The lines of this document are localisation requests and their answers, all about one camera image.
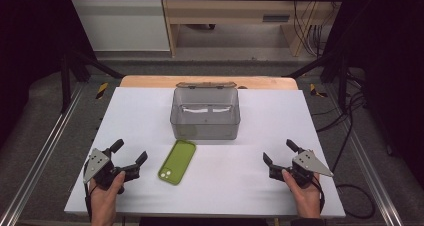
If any person's left hand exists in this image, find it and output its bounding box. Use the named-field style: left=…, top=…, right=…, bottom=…
left=88, top=171, right=127, bottom=222

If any wooden table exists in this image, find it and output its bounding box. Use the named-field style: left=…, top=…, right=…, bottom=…
left=119, top=74, right=299, bottom=91

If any transparent grey storage box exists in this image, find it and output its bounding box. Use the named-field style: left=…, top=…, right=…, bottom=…
left=169, top=81, right=242, bottom=141

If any black metal stand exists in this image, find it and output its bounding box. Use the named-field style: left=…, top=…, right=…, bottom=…
left=59, top=48, right=125, bottom=114
left=282, top=48, right=352, bottom=112

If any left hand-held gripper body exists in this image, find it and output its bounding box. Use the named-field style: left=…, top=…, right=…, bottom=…
left=82, top=147, right=141, bottom=191

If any wooden desk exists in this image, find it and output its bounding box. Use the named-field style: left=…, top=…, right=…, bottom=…
left=159, top=0, right=335, bottom=58

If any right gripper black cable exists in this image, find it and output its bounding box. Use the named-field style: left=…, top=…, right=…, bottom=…
left=311, top=174, right=327, bottom=215

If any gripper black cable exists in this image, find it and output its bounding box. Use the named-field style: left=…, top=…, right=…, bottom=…
left=83, top=160, right=94, bottom=222
left=311, top=174, right=327, bottom=215

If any hanging black cable bundle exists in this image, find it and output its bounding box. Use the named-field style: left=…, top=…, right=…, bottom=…
left=291, top=0, right=334, bottom=59

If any grey desk drawer handle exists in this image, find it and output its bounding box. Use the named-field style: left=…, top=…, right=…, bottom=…
left=262, top=14, right=291, bottom=23

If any black curtain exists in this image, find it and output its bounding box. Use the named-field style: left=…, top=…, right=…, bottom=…
left=321, top=0, right=424, bottom=180
left=0, top=0, right=98, bottom=147

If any person's right hand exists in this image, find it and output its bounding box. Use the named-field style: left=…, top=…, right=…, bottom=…
left=281, top=169, right=323, bottom=219

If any aluminium floor rail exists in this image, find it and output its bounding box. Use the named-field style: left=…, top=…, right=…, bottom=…
left=327, top=85, right=405, bottom=226
left=0, top=82, right=85, bottom=226

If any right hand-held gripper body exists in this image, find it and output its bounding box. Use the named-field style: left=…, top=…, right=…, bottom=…
left=268, top=147, right=335, bottom=189

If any white cabinet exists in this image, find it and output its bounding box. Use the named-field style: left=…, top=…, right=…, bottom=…
left=64, top=0, right=171, bottom=53

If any green phone case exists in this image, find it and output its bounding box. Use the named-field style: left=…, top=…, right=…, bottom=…
left=157, top=138, right=197, bottom=187

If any looped black floor cable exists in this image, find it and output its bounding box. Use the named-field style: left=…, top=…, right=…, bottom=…
left=334, top=183, right=377, bottom=220

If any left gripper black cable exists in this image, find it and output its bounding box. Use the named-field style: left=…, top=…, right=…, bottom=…
left=83, top=160, right=94, bottom=222

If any white board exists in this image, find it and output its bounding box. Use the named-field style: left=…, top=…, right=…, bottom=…
left=63, top=86, right=347, bottom=219

